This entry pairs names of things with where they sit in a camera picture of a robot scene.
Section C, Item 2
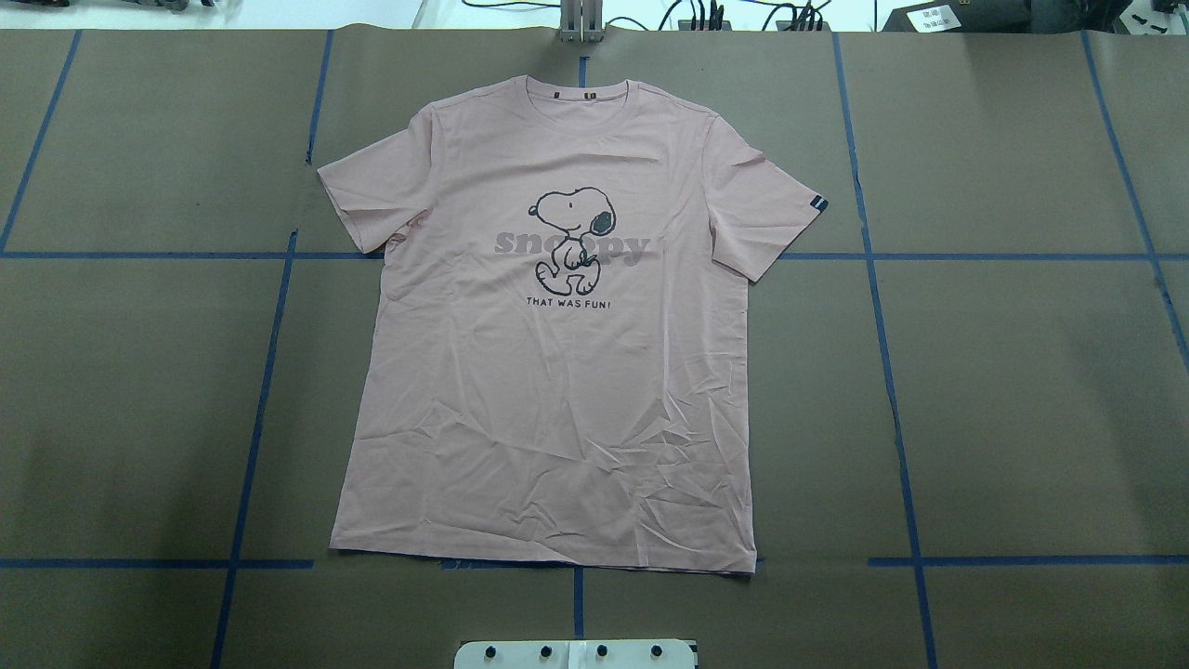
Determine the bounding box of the pink Snoopy t-shirt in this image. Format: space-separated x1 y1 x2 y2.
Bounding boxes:
317 75 828 576

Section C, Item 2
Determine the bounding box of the aluminium frame post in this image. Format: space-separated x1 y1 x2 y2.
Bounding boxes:
556 0 606 44

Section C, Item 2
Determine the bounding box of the black box with label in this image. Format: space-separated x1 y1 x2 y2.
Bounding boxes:
880 1 1032 33

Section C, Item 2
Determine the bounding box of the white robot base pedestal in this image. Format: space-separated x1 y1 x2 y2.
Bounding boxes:
453 638 699 668

